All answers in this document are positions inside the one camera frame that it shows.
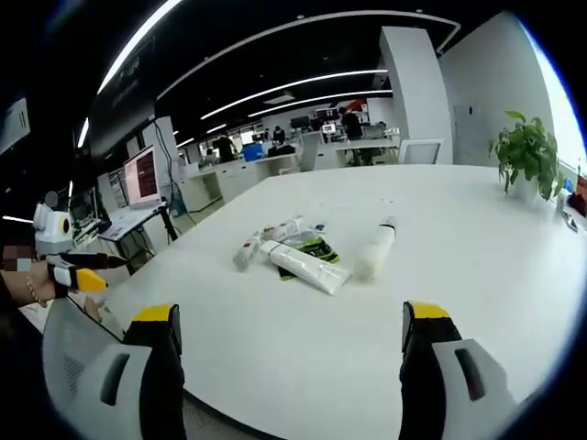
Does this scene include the large white skincare tube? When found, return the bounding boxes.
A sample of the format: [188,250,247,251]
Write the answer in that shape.
[267,241,352,297]

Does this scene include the white chair back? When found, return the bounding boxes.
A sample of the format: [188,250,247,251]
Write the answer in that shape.
[395,137,445,166]

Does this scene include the white skincare bottle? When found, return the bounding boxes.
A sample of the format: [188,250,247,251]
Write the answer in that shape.
[354,214,398,283]

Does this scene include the small standing desk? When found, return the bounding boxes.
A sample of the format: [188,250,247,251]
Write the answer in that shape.
[97,201,180,276]

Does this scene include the grey mesh office chair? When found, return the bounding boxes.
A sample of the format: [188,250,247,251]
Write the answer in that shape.
[40,295,126,440]

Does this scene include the green black skincare sachet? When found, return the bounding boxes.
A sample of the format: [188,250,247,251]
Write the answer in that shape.
[273,232,343,283]

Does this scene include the slim white skincare tube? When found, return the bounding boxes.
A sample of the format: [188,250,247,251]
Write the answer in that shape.
[262,214,306,245]

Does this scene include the green potted plant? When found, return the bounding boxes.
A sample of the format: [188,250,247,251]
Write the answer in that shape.
[487,109,566,204]

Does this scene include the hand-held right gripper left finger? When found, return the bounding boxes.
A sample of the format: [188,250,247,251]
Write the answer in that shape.
[84,302,187,440]

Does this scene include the dark items at table edge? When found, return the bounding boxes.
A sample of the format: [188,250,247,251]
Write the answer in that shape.
[555,173,587,233]

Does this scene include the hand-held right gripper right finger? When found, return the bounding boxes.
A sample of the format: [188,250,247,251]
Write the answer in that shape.
[398,300,520,440]

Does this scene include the person's left hand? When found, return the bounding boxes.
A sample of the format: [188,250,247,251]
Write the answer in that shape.
[33,266,63,305]

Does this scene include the small red-label skincare tube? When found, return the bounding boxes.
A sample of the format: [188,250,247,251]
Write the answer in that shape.
[232,230,263,272]

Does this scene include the computer monitor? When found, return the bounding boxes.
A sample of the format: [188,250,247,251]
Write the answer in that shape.
[122,145,162,208]

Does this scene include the beaded bracelet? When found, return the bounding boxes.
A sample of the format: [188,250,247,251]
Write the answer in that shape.
[24,273,49,308]

